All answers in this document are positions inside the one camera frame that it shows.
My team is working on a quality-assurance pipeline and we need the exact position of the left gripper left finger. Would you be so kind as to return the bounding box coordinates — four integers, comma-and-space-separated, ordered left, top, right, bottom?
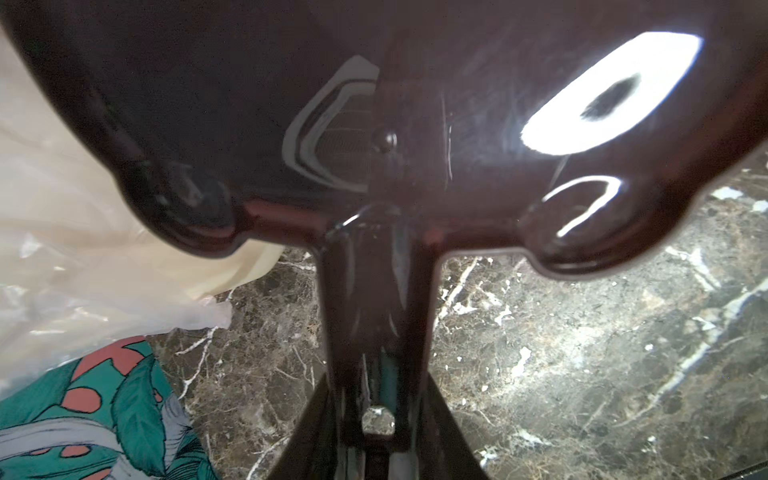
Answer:
268, 375, 336, 480

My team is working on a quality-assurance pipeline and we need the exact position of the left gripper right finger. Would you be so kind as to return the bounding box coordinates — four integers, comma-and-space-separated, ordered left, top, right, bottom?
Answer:
419, 375, 489, 480

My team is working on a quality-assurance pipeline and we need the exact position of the cream trash bin with liner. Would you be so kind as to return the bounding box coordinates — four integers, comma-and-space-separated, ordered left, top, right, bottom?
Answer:
1, 39, 282, 397

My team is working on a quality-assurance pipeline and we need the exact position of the dark brown dustpan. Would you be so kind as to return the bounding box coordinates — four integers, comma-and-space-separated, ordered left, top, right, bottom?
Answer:
1, 1, 767, 479

